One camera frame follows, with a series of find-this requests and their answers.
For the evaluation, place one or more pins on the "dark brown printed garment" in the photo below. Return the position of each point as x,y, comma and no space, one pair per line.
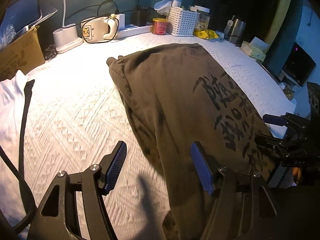
177,94

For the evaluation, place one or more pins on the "white crumpled cloth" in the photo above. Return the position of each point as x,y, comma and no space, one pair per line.
12,105

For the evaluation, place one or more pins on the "white perforated plastic basket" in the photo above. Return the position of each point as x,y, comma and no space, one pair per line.
181,23

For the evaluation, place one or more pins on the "brown cardboard box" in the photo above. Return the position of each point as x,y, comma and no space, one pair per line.
24,54

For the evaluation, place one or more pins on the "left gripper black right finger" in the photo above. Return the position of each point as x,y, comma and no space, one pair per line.
243,204

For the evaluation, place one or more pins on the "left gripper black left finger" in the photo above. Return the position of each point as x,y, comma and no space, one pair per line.
57,214

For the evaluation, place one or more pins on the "yellow snack packet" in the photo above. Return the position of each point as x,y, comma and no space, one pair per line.
206,34

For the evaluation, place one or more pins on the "steel cups stack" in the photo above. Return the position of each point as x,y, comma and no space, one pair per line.
234,30

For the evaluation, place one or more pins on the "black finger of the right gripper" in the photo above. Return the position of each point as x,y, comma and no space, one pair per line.
289,120
285,149

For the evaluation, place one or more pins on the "black power adapter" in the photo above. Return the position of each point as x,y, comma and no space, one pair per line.
139,16

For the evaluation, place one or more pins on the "white charger plug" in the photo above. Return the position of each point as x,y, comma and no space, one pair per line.
121,21

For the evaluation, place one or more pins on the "white tissue in basket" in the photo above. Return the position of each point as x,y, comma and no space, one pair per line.
163,7

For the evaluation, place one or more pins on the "cream cartoon mug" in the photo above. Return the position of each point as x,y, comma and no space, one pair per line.
99,29

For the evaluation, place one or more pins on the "white desk lamp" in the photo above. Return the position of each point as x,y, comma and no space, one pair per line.
66,37

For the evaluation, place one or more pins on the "white power strip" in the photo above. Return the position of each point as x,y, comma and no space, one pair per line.
132,30

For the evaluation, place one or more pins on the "red tin yellow lid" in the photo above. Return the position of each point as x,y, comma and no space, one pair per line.
159,26

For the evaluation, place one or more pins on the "operator hand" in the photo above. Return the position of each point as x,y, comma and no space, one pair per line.
296,173

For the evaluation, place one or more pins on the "green tissue box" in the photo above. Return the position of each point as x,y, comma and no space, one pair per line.
255,49

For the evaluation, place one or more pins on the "white textured table cover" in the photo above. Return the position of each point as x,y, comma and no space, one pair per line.
76,117

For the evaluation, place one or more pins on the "laptop with dark screen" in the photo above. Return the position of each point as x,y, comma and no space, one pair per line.
21,15

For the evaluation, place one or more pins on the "clear jar white lid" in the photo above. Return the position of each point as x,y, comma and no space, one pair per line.
204,18

